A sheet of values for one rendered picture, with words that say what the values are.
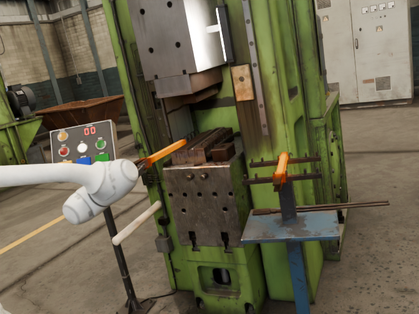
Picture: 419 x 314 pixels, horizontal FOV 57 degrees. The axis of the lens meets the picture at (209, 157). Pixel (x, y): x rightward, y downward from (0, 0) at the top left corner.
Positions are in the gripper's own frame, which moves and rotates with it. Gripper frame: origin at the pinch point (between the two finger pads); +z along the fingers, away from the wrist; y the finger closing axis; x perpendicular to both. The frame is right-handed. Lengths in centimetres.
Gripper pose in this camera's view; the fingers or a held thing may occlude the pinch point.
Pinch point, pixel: (139, 165)
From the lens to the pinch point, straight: 158.9
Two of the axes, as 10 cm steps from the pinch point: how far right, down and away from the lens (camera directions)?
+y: 9.0, -0.6, -4.3
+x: -2.0, -9.3, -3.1
